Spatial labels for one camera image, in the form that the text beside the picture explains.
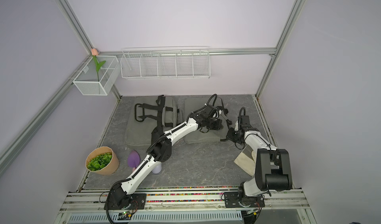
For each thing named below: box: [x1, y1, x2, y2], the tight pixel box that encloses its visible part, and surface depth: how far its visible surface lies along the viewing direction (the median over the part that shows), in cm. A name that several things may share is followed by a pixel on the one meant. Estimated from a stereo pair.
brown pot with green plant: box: [85, 146, 120, 176], surface depth 78 cm
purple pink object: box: [127, 149, 141, 172], surface depth 90 cm
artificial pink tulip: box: [90, 48, 106, 82], surface depth 93 cm
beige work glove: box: [233, 144, 256, 177], surface depth 89 cm
